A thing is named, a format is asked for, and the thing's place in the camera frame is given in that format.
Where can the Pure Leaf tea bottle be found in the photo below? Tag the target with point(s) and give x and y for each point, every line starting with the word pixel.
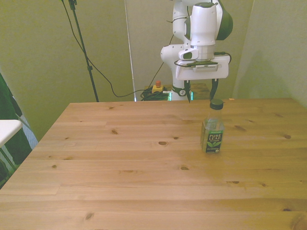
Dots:
pixel 212 134

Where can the dark green cloth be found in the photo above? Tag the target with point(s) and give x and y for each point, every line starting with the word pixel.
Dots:
pixel 12 134

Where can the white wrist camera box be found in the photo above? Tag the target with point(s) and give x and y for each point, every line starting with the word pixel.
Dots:
pixel 206 67

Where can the white side table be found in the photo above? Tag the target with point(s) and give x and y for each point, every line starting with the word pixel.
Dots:
pixel 8 129

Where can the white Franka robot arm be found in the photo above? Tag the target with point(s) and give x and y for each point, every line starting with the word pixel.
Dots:
pixel 204 24

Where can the yellow emergency stop button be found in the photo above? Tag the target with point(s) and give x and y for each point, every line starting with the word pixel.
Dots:
pixel 158 88

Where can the black camera tripod stand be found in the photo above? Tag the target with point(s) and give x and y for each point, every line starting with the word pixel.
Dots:
pixel 84 50

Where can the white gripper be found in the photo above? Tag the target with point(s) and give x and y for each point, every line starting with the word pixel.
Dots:
pixel 204 73

